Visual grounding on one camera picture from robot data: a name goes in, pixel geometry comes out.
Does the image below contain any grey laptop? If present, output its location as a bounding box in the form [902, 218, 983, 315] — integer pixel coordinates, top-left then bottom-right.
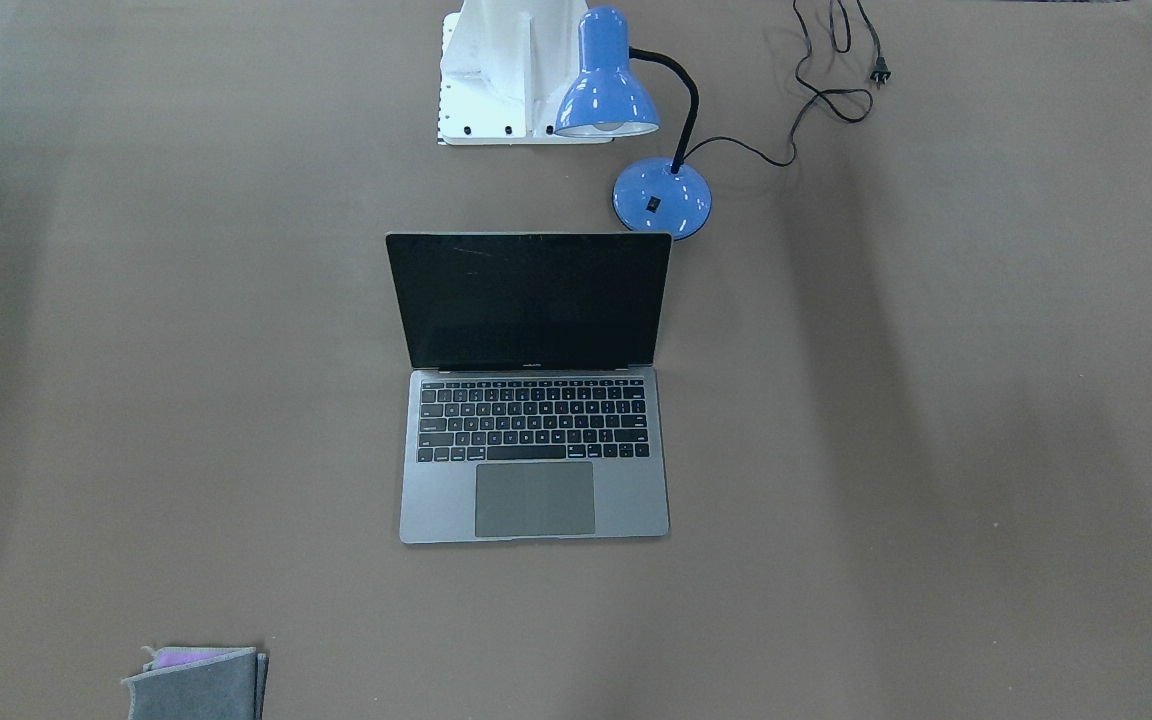
[385, 232, 673, 544]

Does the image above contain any blue desk lamp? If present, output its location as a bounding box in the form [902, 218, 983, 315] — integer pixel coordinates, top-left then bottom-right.
[554, 6, 712, 240]

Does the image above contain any grey folded cloth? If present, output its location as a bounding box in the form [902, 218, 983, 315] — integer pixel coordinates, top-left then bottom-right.
[122, 646, 268, 719]

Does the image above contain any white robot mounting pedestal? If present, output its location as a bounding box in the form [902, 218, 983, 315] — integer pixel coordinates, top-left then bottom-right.
[438, 1, 602, 146]

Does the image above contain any black lamp power cable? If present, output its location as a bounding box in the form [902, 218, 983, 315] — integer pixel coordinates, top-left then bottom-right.
[681, 0, 892, 169]

